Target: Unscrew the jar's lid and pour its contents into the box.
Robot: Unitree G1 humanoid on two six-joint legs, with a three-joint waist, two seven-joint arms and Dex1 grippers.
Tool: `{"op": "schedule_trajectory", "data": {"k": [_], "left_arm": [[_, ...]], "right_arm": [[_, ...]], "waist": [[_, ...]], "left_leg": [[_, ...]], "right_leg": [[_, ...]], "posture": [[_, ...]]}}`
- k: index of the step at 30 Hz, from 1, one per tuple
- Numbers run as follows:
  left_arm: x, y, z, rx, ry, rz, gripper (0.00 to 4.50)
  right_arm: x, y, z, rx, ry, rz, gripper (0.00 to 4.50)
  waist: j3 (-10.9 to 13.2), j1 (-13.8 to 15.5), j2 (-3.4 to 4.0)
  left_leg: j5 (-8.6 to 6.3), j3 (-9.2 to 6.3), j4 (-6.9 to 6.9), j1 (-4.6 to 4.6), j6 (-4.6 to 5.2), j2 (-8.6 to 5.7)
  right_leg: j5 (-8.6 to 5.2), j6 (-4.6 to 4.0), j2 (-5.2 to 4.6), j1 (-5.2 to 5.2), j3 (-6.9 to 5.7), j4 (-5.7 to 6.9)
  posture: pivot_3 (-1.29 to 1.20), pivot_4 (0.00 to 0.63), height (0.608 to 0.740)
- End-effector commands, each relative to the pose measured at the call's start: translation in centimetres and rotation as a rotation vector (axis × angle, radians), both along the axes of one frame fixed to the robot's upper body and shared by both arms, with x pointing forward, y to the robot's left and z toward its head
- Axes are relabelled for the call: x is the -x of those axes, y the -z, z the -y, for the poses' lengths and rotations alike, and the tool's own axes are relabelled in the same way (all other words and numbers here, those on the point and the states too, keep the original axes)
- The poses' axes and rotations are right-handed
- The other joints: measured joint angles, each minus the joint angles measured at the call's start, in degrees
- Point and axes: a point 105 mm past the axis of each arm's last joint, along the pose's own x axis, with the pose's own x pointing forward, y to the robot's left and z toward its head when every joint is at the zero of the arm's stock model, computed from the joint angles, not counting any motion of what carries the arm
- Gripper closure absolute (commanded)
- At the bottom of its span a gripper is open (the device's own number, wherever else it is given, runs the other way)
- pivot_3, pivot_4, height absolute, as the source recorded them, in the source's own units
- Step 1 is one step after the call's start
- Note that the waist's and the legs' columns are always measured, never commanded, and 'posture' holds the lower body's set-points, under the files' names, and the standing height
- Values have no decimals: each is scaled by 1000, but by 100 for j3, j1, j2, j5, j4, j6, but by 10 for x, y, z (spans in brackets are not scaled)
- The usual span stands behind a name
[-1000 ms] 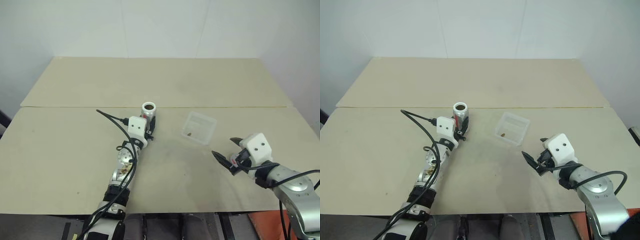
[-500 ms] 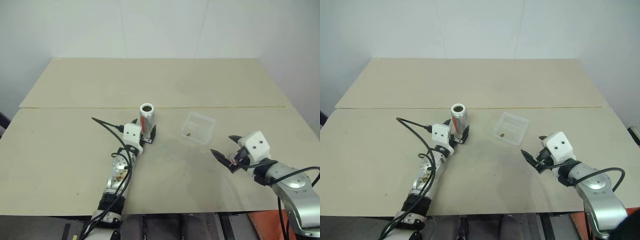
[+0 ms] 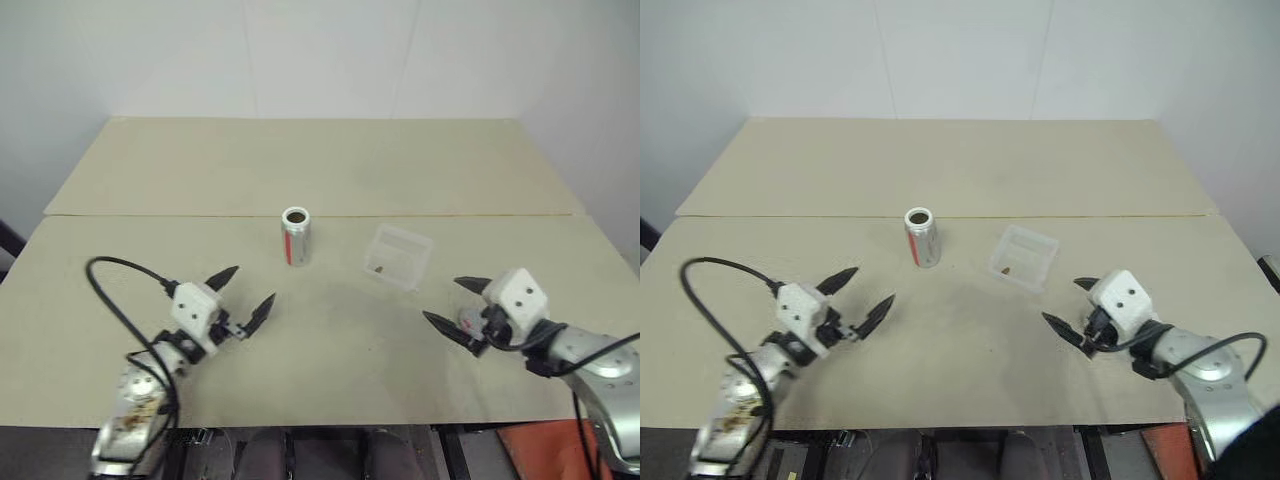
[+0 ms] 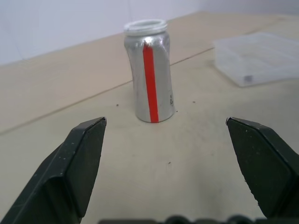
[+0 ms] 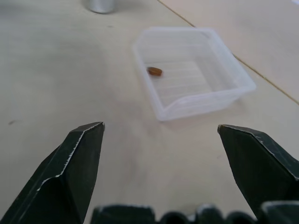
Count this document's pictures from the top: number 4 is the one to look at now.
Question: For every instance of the clear plastic container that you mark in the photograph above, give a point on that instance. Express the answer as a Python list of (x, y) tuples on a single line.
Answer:
[(257, 58)]

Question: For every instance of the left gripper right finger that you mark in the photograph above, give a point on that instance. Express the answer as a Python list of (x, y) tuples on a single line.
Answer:
[(271, 168)]

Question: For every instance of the silver red soda can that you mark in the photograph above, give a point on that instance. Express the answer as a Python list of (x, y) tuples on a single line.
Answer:
[(140, 93)]

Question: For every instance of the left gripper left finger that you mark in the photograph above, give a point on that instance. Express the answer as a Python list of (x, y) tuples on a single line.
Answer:
[(70, 168)]

